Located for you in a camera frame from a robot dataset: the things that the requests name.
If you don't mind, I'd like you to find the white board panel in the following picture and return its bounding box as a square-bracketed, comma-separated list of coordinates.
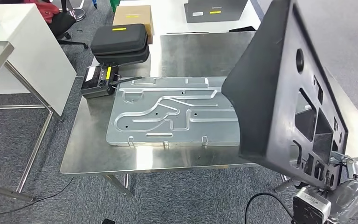
[0, 3, 77, 117]

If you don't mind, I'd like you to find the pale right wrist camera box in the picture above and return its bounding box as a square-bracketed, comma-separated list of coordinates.
[292, 187, 332, 224]

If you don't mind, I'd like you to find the black flat pad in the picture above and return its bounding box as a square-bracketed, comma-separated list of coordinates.
[228, 26, 256, 33]

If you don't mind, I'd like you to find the black office chair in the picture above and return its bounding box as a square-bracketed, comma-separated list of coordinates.
[48, 0, 89, 50]

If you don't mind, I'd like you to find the red jacket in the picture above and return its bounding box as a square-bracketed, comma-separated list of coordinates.
[24, 0, 61, 24]

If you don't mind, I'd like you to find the stainless steel workbench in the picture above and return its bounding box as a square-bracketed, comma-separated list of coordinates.
[60, 31, 358, 198]

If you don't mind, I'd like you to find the stamped silver metal panel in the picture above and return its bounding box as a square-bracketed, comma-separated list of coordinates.
[105, 77, 241, 147]

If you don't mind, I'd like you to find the black case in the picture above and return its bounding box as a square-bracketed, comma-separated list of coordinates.
[90, 23, 150, 65]

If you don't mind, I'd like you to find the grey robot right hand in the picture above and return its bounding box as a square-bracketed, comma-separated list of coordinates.
[321, 151, 358, 224]

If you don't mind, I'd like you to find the black plastic plate bracket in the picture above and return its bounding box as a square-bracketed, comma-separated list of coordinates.
[221, 0, 350, 191]

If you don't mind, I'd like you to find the thin black floor cable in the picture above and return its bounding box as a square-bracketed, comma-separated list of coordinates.
[0, 177, 74, 217]

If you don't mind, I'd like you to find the grey laptop box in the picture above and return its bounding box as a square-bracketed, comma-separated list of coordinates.
[184, 0, 248, 24]

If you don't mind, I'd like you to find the brown cardboard box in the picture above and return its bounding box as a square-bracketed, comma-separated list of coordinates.
[112, 5, 154, 44]

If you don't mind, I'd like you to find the chrome round stool base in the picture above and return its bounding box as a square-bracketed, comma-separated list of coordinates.
[68, 0, 87, 22]

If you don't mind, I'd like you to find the white table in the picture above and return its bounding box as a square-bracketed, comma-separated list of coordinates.
[118, 0, 262, 36]

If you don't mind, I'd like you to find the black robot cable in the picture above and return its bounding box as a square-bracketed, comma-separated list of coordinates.
[244, 192, 296, 224]

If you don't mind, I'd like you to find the black device with yellow label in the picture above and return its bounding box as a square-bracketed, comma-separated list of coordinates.
[80, 64, 143, 99]

